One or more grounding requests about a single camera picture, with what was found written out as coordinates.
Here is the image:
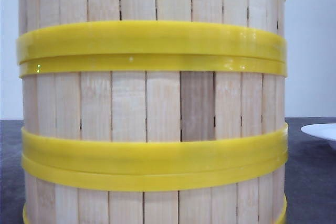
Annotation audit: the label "bamboo steamer yellow rims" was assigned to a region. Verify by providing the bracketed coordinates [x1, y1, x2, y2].
[22, 155, 287, 223]
[18, 53, 289, 174]

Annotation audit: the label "white plate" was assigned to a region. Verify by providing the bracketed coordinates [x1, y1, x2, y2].
[301, 123, 336, 151]

